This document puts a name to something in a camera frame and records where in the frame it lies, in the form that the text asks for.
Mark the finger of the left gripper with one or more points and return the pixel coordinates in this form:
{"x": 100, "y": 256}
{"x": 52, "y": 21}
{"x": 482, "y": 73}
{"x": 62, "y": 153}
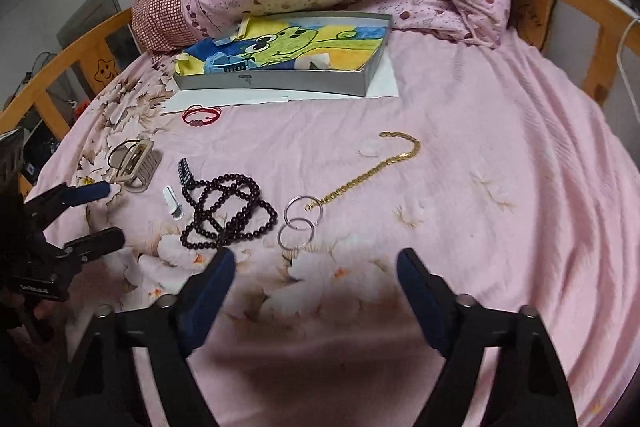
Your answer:
{"x": 87, "y": 248}
{"x": 75, "y": 195}

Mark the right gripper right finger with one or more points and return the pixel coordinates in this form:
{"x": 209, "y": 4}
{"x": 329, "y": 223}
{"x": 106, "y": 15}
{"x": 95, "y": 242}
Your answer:
{"x": 529, "y": 387}

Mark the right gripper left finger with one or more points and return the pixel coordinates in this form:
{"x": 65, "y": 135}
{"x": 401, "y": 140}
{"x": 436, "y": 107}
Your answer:
{"x": 103, "y": 388}

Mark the white small hair clip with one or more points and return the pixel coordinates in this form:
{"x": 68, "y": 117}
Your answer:
{"x": 173, "y": 205}

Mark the beige hair claw clip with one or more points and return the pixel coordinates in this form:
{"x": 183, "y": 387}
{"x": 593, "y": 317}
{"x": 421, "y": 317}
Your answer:
{"x": 134, "y": 163}

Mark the black small hair comb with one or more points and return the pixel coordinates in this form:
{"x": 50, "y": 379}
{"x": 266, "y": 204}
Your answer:
{"x": 185, "y": 175}

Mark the silver hoop rings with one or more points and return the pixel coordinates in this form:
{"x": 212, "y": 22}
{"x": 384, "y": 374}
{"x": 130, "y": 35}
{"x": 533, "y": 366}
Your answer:
{"x": 298, "y": 221}

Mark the white paper sheet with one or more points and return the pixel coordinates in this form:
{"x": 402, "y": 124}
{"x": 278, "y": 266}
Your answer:
{"x": 382, "y": 85}

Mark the pink floral bed sheet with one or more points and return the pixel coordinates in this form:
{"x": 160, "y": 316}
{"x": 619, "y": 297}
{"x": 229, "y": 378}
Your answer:
{"x": 503, "y": 177}

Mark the red checkered pillow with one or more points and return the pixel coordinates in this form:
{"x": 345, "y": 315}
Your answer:
{"x": 160, "y": 25}

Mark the grey tray with frog drawing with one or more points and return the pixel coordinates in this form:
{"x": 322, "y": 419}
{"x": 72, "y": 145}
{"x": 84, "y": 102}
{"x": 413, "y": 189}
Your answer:
{"x": 324, "y": 52}

